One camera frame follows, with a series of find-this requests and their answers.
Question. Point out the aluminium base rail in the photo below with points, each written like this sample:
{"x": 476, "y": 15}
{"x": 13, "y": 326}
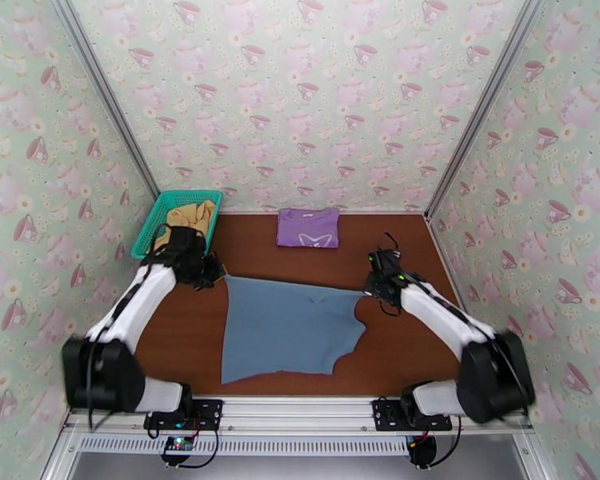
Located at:
{"x": 300, "y": 411}

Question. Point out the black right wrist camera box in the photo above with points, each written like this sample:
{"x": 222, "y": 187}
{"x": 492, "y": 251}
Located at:
{"x": 382, "y": 261}

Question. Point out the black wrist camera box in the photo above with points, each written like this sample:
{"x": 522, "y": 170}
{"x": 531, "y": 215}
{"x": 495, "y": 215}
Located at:
{"x": 382, "y": 261}
{"x": 185, "y": 238}

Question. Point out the small controller board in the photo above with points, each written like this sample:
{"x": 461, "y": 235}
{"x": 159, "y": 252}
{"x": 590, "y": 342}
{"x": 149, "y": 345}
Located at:
{"x": 422, "y": 451}
{"x": 177, "y": 446}

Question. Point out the blue-grey t-shirt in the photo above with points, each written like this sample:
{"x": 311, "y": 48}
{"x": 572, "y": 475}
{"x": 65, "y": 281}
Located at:
{"x": 280, "y": 333}

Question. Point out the purple t-shirt with white print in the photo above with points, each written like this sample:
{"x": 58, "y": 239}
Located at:
{"x": 307, "y": 228}

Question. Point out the tan yellow garment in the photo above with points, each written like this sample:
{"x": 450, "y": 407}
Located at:
{"x": 190, "y": 213}

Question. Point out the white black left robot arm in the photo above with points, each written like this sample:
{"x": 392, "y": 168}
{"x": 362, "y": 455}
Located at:
{"x": 130, "y": 313}

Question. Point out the aluminium frame post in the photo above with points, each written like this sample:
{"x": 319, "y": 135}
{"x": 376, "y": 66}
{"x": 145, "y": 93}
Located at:
{"x": 480, "y": 113}
{"x": 105, "y": 93}

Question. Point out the teal plastic mesh basket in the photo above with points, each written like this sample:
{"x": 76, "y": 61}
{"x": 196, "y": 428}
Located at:
{"x": 152, "y": 228}

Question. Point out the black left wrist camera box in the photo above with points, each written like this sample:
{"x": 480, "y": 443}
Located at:
{"x": 185, "y": 238}

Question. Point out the aluminium table side rail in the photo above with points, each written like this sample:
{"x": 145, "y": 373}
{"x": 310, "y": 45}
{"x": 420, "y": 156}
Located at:
{"x": 445, "y": 258}

